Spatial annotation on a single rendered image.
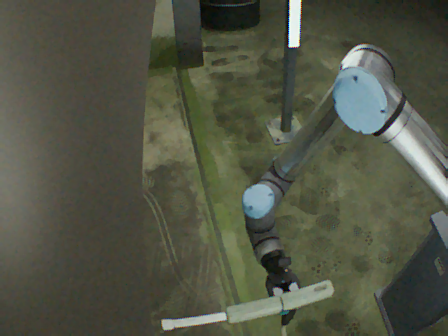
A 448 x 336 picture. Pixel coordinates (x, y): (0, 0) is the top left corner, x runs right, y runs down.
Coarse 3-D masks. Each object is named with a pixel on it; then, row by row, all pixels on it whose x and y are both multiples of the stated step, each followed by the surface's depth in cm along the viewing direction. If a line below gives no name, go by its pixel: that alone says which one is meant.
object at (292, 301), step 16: (304, 288) 96; (320, 288) 94; (240, 304) 94; (256, 304) 93; (272, 304) 93; (288, 304) 93; (304, 304) 95; (176, 320) 91; (192, 320) 91; (208, 320) 91; (240, 320) 92; (288, 320) 105
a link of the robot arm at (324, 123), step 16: (368, 48) 74; (320, 112) 89; (336, 112) 85; (304, 128) 97; (320, 128) 92; (336, 128) 90; (288, 144) 107; (304, 144) 99; (320, 144) 96; (272, 160) 122; (288, 160) 107; (304, 160) 103; (272, 176) 115; (288, 176) 111
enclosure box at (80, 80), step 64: (0, 0) 6; (64, 0) 7; (128, 0) 7; (0, 64) 7; (64, 64) 8; (128, 64) 9; (0, 128) 9; (64, 128) 9; (128, 128) 10; (0, 192) 10; (64, 192) 11; (128, 192) 12; (0, 256) 13; (64, 256) 14; (128, 256) 15; (0, 320) 18; (64, 320) 19; (128, 320) 20
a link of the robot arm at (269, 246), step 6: (270, 240) 113; (276, 240) 113; (258, 246) 113; (264, 246) 112; (270, 246) 111; (276, 246) 111; (282, 246) 113; (258, 252) 112; (264, 252) 111; (270, 252) 111; (282, 252) 113; (258, 258) 112
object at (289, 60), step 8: (288, 48) 171; (288, 56) 175; (288, 64) 179; (288, 72) 183; (288, 80) 187; (288, 88) 191; (288, 96) 195; (288, 104) 199; (288, 112) 203; (288, 120) 208; (288, 128) 213
